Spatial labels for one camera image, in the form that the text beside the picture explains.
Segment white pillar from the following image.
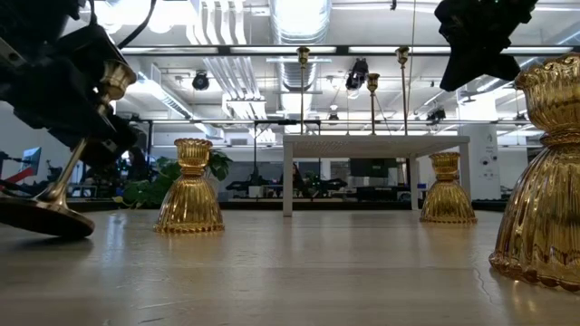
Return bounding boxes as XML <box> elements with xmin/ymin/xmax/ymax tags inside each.
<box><xmin>457</xmin><ymin>124</ymin><xmax>502</xmax><ymax>201</ymax></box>

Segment small background monitor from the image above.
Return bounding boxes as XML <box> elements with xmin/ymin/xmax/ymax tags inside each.
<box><xmin>20</xmin><ymin>147</ymin><xmax>43</xmax><ymax>176</ymax></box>

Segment black hanging camera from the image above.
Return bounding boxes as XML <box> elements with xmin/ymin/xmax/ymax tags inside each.
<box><xmin>344</xmin><ymin>57</ymin><xmax>370</xmax><ymax>91</ymax></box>
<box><xmin>425</xmin><ymin>107</ymin><xmax>448</xmax><ymax>124</ymax></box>
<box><xmin>191</xmin><ymin>71</ymin><xmax>211</xmax><ymax>91</ymax></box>

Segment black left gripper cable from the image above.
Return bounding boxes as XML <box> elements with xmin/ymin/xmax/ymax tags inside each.
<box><xmin>116</xmin><ymin>0</ymin><xmax>158</xmax><ymax>50</ymax></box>

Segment person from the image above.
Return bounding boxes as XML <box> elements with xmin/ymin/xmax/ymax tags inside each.
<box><xmin>121</xmin><ymin>144</ymin><xmax>151</xmax><ymax>183</ymax></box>
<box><xmin>289</xmin><ymin>162</ymin><xmax>307</xmax><ymax>198</ymax></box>

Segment black table frame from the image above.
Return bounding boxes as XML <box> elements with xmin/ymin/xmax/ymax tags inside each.
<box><xmin>67</xmin><ymin>197</ymin><xmax>509</xmax><ymax>214</ymax></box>

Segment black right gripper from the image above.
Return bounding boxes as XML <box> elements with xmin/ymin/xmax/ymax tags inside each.
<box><xmin>433</xmin><ymin>0</ymin><xmax>540</xmax><ymax>93</ymax></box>

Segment green leafy plant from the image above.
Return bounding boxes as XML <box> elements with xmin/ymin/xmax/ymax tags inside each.
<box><xmin>111</xmin><ymin>148</ymin><xmax>235</xmax><ymax>210</ymax></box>

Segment amber ribbed glass candle holder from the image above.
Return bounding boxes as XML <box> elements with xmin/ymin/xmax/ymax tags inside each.
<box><xmin>152</xmin><ymin>138</ymin><xmax>227</xmax><ymax>235</ymax></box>
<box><xmin>419</xmin><ymin>151</ymin><xmax>478</xmax><ymax>225</ymax></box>
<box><xmin>488</xmin><ymin>52</ymin><xmax>580</xmax><ymax>292</ymax></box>

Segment black overhead beam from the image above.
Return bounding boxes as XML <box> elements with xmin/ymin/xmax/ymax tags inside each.
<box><xmin>120</xmin><ymin>43</ymin><xmax>580</xmax><ymax>57</ymax></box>

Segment red background object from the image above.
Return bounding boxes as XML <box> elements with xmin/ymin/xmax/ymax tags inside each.
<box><xmin>0</xmin><ymin>167</ymin><xmax>38</xmax><ymax>187</ymax></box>

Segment white table in background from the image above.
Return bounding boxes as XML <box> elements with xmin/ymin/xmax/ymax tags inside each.
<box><xmin>281</xmin><ymin>134</ymin><xmax>472</xmax><ymax>218</ymax></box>

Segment thin hanging cable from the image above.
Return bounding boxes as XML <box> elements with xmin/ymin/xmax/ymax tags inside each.
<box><xmin>404</xmin><ymin>0</ymin><xmax>417</xmax><ymax>136</ymax></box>

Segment dark background monitor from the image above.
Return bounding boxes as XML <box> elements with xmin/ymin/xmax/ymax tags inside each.
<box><xmin>349</xmin><ymin>158</ymin><xmax>400</xmax><ymax>178</ymax></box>

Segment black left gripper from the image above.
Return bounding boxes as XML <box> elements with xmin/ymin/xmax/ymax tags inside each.
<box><xmin>0</xmin><ymin>0</ymin><xmax>147</xmax><ymax>169</ymax></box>

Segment short brass candlestick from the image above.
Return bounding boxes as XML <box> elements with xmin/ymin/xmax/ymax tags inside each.
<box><xmin>0</xmin><ymin>60</ymin><xmax>138</xmax><ymax>240</ymax></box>

